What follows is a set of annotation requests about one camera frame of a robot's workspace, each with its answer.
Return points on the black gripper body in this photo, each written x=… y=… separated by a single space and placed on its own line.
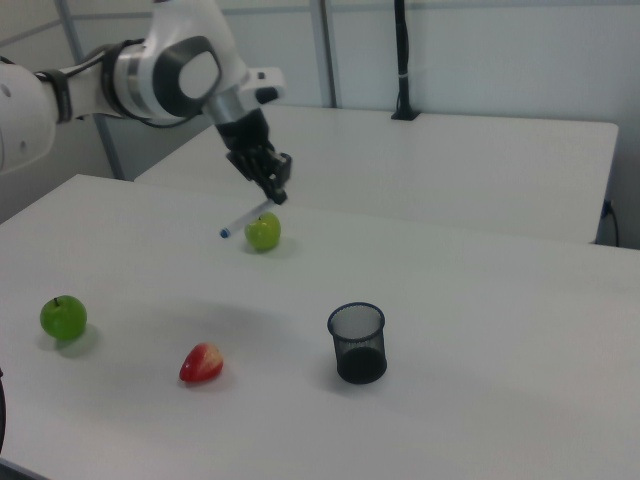
x=250 y=142

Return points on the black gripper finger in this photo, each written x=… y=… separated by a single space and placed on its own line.
x=282 y=190
x=270 y=191

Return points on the blue and white marker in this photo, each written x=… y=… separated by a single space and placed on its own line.
x=245 y=218

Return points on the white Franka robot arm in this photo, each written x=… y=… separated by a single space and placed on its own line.
x=150 y=75

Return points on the glossy yellow-green apple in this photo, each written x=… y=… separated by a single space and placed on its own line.
x=263 y=232

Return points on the black mesh pen cup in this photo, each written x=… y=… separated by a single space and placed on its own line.
x=359 y=345

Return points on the red toy strawberry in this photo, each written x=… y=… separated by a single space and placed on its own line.
x=201 y=363

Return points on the matte dark green apple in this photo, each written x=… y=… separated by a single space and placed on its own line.
x=63 y=317

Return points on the grey partition frame post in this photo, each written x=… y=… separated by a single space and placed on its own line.
x=325 y=52

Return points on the black camera pole with base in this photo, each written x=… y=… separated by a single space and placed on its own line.
x=402 y=65

